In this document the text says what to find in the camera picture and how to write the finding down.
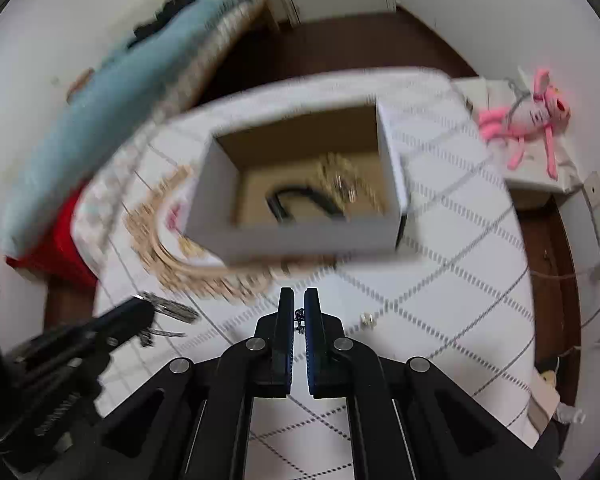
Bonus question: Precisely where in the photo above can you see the pink plush toy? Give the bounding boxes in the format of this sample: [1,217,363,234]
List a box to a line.
[477,66,574,181]

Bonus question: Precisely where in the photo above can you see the white cardboard box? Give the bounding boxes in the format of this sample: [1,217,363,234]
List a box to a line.
[182,97,410,266]

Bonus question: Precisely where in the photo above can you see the grey cable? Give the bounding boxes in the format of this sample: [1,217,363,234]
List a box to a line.
[529,260,600,331]

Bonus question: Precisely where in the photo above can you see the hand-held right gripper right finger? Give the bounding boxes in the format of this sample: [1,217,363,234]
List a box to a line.
[303,287,563,480]

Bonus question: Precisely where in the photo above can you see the silver hair clip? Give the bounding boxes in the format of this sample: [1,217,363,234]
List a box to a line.
[137,291,202,325]
[139,326,187,349]

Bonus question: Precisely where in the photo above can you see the light blue pillow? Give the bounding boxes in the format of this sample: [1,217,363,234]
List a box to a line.
[0,0,273,257]

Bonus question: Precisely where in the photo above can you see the white nightstand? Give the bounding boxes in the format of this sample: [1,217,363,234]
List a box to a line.
[452,77,587,196]

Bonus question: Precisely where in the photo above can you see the large gold bib necklace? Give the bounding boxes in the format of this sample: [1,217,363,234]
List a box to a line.
[122,165,341,307]

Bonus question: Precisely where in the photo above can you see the gold chain necklace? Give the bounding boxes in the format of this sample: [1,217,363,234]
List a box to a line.
[312,152,388,218]

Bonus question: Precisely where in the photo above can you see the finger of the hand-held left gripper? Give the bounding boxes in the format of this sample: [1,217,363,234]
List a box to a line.
[42,296,157,358]

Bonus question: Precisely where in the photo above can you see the white wall socket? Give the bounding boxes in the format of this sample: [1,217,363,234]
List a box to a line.
[582,171,600,209]

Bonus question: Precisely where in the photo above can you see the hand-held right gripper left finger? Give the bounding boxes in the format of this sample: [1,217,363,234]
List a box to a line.
[45,287,296,480]

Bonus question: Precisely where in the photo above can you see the red cloth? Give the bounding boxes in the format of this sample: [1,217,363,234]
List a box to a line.
[5,192,102,292]

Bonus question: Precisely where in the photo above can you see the black cloth item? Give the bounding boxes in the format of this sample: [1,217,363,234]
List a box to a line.
[129,0,197,47]

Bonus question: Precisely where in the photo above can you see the white quilted table cloth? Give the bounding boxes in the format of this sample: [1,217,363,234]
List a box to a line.
[77,67,537,480]

